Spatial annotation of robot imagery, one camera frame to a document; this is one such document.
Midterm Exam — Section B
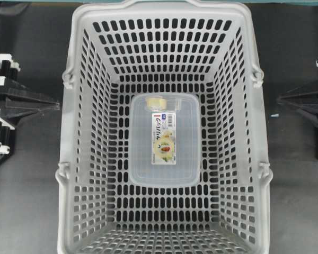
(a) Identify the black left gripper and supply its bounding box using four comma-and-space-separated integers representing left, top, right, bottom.
0, 53, 60, 164

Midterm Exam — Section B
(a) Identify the clear plastic food container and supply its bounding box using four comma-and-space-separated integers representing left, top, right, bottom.
128, 93, 201, 188

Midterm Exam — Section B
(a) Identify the cellophane tape in clear dispenser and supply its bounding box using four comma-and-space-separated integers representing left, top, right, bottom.
145, 97, 181, 112

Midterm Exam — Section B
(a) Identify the grey plastic shopping basket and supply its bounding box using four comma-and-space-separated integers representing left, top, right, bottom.
56, 1, 273, 253

